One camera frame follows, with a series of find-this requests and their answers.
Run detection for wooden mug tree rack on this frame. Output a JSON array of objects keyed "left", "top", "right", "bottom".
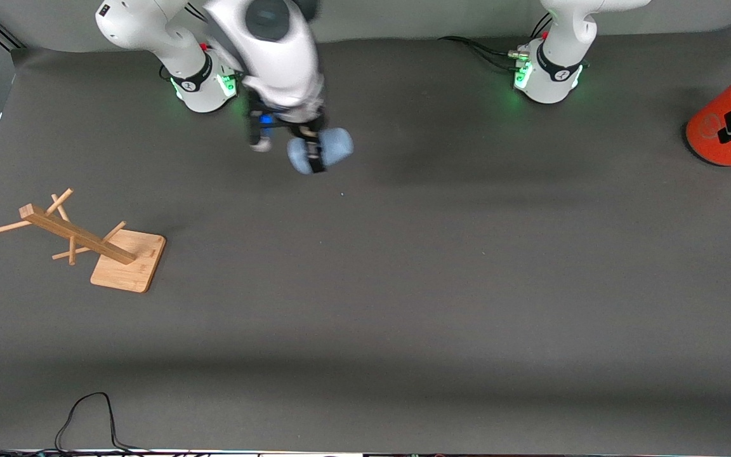
[{"left": 0, "top": 188, "right": 167, "bottom": 293}]

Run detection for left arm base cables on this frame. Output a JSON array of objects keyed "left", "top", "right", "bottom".
[{"left": 438, "top": 35, "right": 531, "bottom": 74}]

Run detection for black looped cable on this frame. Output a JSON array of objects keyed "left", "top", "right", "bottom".
[{"left": 53, "top": 392, "right": 154, "bottom": 455}]

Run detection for light blue cup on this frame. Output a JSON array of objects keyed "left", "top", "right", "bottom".
[{"left": 286, "top": 127, "right": 354, "bottom": 175}]

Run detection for orange canister with grey lid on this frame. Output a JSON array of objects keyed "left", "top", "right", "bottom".
[{"left": 685, "top": 63, "right": 731, "bottom": 168}]

